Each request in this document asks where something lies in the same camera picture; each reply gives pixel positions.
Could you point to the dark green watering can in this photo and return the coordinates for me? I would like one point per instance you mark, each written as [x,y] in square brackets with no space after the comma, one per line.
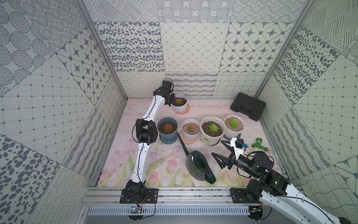
[197,165]

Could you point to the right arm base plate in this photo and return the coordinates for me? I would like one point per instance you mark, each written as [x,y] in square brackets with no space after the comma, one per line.
[240,195]

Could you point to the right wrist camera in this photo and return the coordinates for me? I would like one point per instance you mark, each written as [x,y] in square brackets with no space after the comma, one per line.
[239,146]

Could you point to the aluminium mounting rail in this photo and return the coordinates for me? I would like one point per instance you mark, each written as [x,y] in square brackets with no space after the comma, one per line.
[111,196]

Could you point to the right small circuit board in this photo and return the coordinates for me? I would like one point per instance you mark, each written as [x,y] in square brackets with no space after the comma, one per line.
[255,213]

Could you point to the small circuit board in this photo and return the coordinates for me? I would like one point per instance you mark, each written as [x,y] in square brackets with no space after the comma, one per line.
[255,213]
[135,213]

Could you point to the large white pot green succulent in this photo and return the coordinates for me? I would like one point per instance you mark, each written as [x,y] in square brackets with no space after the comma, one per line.
[212,129]

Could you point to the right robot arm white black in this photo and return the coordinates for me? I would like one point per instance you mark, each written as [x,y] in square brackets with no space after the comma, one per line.
[271,188]

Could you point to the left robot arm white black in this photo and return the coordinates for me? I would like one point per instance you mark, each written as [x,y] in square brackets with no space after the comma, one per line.
[146,135]

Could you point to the white pot bright green succulent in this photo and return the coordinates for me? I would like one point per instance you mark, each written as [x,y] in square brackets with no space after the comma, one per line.
[234,126]

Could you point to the left small circuit board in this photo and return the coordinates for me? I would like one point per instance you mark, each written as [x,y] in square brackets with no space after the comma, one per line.
[135,213]

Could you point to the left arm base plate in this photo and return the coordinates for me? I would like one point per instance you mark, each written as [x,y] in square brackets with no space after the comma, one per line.
[144,195]

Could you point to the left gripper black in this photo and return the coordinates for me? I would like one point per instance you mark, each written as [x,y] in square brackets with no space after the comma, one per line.
[170,99]

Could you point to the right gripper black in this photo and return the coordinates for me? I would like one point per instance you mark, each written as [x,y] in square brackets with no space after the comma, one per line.
[223,159]

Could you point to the white pot pink succulent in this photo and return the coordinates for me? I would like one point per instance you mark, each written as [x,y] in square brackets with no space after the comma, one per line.
[190,131]

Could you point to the black plastic tool case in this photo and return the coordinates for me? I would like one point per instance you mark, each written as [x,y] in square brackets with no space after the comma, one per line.
[248,105]

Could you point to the blue-grey pot red succulent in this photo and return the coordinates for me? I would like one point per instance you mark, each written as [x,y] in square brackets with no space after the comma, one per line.
[168,129]

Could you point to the green hose nozzle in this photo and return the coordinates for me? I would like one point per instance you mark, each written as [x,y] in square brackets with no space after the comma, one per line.
[258,144]

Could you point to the white pot yellow-brown succulent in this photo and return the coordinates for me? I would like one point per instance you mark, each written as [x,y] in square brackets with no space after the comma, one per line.
[180,104]

